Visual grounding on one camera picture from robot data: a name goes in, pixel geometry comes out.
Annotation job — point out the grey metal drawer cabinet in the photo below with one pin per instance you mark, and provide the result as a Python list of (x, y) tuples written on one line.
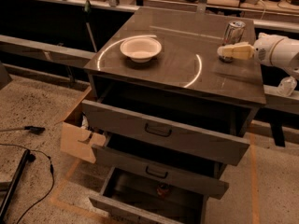
[(187, 75)]

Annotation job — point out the grey middle drawer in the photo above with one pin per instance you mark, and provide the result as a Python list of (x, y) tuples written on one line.
[(161, 164)]

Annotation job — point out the brown cardboard box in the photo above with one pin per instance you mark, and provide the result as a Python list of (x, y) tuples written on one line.
[(75, 140)]

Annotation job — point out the red can in drawer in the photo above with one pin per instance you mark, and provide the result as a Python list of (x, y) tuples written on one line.
[(163, 190)]

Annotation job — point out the black bar on floor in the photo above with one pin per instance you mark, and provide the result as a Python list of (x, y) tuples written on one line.
[(9, 187)]

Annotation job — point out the grey drawer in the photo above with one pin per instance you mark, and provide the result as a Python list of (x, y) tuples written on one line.
[(161, 164), (135, 199), (162, 127)]

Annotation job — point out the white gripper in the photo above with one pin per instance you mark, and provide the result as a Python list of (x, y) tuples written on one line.
[(263, 49)]

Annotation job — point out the grey top drawer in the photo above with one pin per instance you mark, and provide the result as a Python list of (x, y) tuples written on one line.
[(162, 127)]

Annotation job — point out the clear plastic bottle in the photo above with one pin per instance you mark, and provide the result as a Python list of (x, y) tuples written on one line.
[(286, 86)]

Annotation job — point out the black handled floor tool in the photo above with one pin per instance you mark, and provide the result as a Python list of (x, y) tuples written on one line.
[(31, 129)]

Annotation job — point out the grey bottom drawer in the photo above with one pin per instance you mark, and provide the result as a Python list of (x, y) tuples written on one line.
[(135, 199)]

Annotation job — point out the green handled stick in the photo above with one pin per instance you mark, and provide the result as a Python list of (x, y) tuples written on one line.
[(87, 12)]

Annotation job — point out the silver blue redbull can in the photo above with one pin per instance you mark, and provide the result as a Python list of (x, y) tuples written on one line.
[(233, 32)]

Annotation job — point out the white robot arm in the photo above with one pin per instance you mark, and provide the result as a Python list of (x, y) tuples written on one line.
[(290, 54)]

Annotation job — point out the white paper bowl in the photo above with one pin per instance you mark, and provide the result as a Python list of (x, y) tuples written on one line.
[(141, 49)]

